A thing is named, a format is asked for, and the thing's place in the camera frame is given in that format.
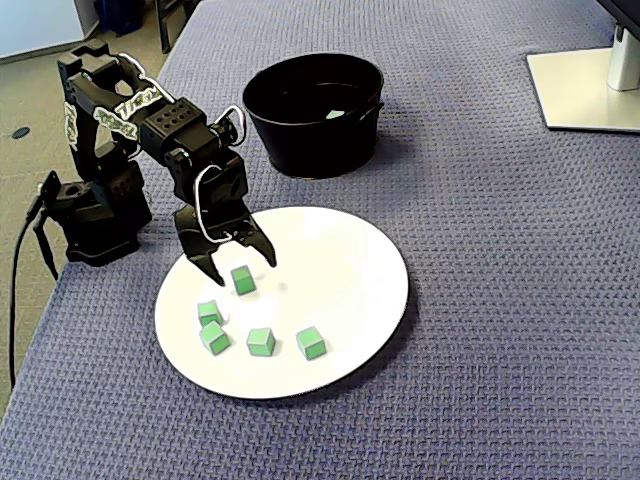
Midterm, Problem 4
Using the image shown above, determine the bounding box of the white red servo wire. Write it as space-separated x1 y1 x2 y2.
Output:
192 163 241 246

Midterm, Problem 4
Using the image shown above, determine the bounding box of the blue waffle weave tablecloth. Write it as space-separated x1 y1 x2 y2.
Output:
0 0 640 480

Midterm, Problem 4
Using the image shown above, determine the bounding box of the thick black power cable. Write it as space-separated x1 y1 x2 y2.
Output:
8 184 51 391

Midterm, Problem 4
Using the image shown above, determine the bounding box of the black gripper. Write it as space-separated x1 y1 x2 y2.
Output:
173 153 279 288

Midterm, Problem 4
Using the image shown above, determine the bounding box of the blue bin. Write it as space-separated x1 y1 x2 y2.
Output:
93 0 151 36

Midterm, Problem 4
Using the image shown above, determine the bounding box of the black round container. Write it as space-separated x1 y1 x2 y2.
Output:
242 52 385 180

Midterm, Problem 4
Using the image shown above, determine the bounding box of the dark furniture frame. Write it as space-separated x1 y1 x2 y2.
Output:
153 0 201 55

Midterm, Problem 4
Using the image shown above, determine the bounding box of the white partition panel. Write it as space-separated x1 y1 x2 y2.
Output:
0 0 101 66

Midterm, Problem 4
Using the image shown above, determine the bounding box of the white round plate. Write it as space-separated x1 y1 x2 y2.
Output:
153 205 411 401

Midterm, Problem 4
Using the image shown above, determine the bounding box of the white monitor stand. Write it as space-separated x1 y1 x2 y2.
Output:
525 0 640 134

